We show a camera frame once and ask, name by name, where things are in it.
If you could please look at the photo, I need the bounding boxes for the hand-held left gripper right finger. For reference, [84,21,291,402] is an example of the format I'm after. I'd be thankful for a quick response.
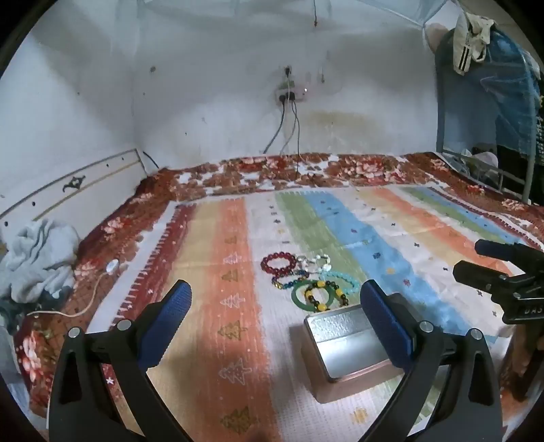
[359,279,504,442]

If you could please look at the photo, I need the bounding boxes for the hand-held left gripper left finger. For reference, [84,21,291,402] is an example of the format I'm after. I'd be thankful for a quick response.
[50,279,193,442]

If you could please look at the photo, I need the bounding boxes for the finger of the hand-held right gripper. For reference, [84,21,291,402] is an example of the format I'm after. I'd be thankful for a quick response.
[475,239,524,262]
[453,260,513,299]

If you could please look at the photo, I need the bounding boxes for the metal tin box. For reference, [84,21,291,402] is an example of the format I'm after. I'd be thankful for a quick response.
[301,304,411,404]

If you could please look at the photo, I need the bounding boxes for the turquoise bead bracelet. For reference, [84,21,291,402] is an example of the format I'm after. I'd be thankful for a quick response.
[319,270,362,295]

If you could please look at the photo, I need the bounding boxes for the yellow and black bead bracelet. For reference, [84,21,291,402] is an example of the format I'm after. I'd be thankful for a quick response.
[304,278,350,313]

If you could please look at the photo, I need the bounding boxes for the white bead bracelet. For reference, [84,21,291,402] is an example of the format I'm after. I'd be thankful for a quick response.
[296,254,332,273]

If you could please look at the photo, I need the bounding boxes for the green jade bangle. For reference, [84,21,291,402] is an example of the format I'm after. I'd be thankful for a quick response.
[291,279,341,307]

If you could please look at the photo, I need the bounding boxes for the red bead bracelet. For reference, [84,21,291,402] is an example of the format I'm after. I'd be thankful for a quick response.
[260,252,297,277]

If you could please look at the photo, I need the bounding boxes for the dark blue bead bracelet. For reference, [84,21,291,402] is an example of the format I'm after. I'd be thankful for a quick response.
[272,270,313,291]

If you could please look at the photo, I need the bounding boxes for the striped colourful mat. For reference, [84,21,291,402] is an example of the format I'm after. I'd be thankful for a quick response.
[123,185,544,442]

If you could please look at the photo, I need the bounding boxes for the grey crumpled cloth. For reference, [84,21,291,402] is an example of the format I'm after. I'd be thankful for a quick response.
[0,220,82,336]

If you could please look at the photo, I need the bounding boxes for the white bed headboard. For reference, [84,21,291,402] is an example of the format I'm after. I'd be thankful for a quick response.
[0,148,147,239]

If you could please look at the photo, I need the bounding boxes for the red floral blanket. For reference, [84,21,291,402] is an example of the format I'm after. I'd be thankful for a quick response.
[13,151,544,419]

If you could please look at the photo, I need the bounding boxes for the beige striped hanging jacket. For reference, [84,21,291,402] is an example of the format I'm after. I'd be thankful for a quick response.
[452,12,496,77]

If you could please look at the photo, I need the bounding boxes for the pink cloth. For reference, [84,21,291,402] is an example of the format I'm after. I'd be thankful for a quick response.
[426,22,448,54]

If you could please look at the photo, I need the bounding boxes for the white cable with switch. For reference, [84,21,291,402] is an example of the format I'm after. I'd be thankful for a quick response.
[26,260,128,318]

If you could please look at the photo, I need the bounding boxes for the black power cable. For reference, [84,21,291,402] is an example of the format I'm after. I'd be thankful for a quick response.
[279,100,303,179]

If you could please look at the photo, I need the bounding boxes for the grey power cable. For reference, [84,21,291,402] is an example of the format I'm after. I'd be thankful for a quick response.
[261,101,286,154]

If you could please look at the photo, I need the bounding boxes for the white wall power socket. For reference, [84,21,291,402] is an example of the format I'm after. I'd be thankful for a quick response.
[275,83,307,103]

